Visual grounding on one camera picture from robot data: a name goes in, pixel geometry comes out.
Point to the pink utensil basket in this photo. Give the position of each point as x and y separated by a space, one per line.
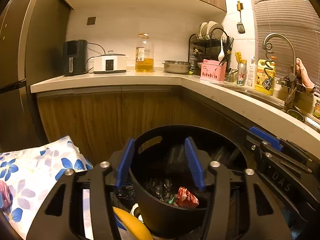
213 71

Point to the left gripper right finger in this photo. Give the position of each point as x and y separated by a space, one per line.
216 178

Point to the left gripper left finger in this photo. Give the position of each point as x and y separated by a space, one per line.
61 213

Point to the hanging slotted spatula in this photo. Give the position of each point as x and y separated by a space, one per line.
240 26

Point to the steel sink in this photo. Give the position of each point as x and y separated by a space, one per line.
274 102

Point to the yellow stool seat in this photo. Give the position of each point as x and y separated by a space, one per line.
130 227

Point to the black dish rack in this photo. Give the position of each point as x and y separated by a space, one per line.
216 45

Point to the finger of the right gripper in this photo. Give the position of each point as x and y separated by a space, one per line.
265 136

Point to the dark wall socket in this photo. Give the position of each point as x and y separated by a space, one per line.
91 21

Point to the steel mixing bowl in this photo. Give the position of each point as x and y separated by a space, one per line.
177 67

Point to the cooking oil bottle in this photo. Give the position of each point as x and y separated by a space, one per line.
144 62

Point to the white plates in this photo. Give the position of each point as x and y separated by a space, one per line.
209 29

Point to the blue floral tablecloth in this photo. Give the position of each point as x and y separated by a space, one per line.
30 175

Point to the window blinds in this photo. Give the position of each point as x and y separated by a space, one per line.
296 20

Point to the beer can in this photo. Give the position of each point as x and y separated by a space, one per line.
241 74

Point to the pink cloth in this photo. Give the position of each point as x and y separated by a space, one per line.
303 73

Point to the black plastic bag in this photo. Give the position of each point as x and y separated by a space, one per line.
161 189

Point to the yellow detergent bottle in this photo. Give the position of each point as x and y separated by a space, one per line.
263 73

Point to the white dish soap bottle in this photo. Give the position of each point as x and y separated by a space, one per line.
251 73

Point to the black air fryer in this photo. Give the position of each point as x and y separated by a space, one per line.
74 57

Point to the dark steel refrigerator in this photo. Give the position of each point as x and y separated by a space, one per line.
32 36

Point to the red snack wrapper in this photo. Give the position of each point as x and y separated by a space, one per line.
186 199

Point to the black trash bin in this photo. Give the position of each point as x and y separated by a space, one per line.
160 154

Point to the wooden lower cabinets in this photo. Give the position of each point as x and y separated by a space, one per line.
100 120

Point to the white slow cooker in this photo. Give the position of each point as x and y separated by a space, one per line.
110 63

